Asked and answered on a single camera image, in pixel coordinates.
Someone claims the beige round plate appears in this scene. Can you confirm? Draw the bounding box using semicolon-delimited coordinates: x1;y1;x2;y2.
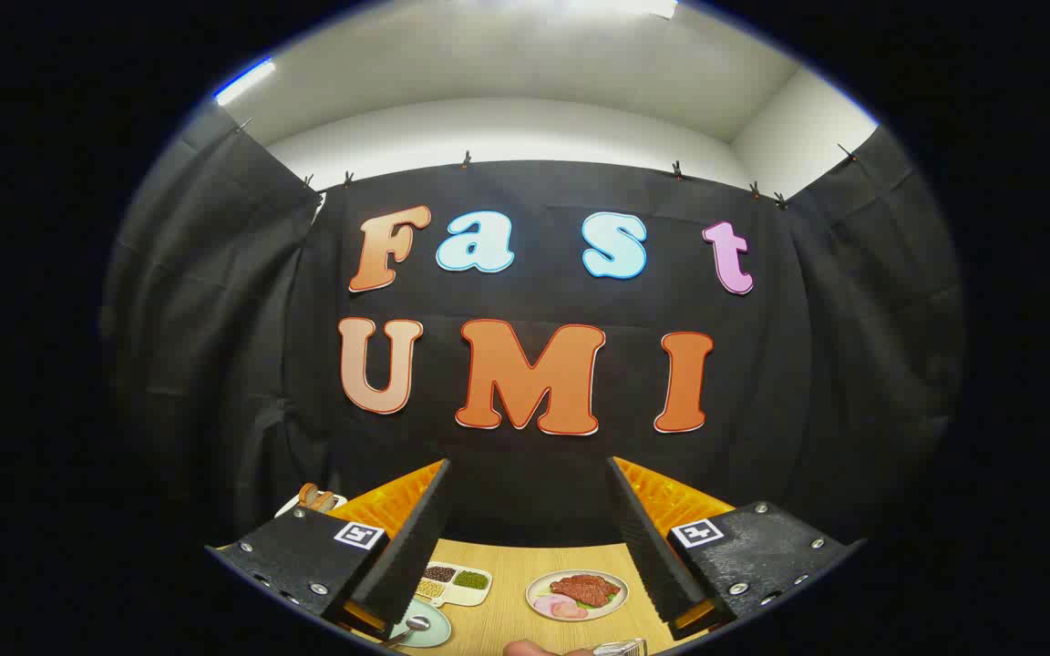
525;569;630;622

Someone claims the brown steak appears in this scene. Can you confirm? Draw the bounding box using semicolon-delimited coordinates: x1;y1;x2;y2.
551;573;622;607

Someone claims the white toaster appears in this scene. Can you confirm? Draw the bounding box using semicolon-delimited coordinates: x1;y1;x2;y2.
274;492;348;520

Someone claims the metal spoon with brown handle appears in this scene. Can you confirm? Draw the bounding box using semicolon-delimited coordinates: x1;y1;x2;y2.
381;616;433;648

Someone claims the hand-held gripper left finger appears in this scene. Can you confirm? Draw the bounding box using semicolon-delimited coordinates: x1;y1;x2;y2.
206;458;451;641

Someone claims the light blue plate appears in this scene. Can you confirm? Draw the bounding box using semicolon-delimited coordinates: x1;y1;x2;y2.
386;597;453;649

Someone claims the white divided tray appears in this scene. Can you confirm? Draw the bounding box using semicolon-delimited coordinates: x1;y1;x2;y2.
414;562;494;609

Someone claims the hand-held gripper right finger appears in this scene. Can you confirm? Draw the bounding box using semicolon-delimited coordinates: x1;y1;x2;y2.
607;456;865;641

